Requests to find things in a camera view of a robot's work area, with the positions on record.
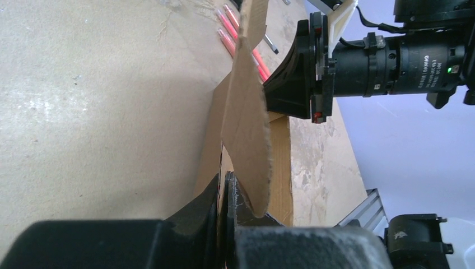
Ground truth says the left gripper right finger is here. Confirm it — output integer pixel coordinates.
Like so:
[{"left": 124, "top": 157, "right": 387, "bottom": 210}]
[{"left": 223, "top": 172, "right": 392, "bottom": 268}]

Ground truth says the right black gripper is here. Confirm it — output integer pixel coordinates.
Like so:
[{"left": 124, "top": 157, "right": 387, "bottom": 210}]
[{"left": 263, "top": 1, "right": 474, "bottom": 123}]

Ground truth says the aluminium frame rail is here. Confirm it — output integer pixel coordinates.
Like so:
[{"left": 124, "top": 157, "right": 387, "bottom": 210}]
[{"left": 336, "top": 188, "right": 389, "bottom": 233}]

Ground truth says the black yellow screwdriver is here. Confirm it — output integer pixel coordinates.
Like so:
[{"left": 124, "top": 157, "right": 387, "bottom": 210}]
[{"left": 264, "top": 34, "right": 279, "bottom": 54}]

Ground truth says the brown cardboard box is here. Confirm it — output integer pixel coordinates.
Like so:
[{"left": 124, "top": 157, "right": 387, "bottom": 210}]
[{"left": 193, "top": 0, "right": 295, "bottom": 269}]

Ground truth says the red pen with label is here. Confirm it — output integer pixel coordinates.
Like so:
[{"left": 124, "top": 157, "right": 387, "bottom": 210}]
[{"left": 217, "top": 10, "right": 265, "bottom": 82}]

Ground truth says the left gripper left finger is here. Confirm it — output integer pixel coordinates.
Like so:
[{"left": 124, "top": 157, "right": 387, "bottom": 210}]
[{"left": 1, "top": 178, "right": 218, "bottom": 268}]

